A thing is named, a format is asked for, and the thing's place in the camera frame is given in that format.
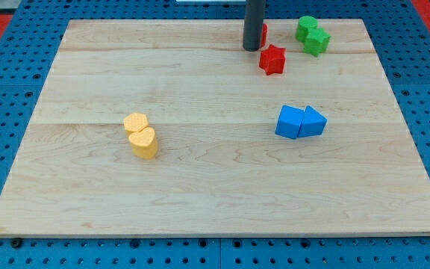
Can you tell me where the red circle block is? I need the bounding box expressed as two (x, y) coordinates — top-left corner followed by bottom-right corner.
(260, 23), (268, 49)

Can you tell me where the green circle block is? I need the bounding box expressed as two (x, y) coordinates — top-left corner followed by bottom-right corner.
(295, 16), (318, 43)

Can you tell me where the light wooden board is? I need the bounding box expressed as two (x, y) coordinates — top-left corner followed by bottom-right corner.
(0, 19), (430, 238)

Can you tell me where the yellow heart block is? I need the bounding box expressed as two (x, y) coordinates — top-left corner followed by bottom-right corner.
(128, 127), (158, 159)

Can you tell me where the blue cube block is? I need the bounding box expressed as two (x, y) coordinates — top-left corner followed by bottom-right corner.
(275, 105), (305, 140)

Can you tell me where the yellow hexagon block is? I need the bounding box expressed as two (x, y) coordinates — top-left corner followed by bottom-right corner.
(123, 113), (149, 136)

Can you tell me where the red star block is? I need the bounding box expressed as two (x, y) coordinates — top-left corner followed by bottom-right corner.
(259, 44), (286, 75)

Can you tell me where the blue triangle block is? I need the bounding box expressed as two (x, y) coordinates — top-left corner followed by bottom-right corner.
(297, 105), (328, 137)

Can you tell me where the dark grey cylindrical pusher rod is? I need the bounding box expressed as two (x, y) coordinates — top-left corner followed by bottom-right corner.
(242, 0), (266, 52)

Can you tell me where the green star block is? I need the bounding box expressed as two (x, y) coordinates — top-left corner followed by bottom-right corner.
(303, 28), (331, 57)

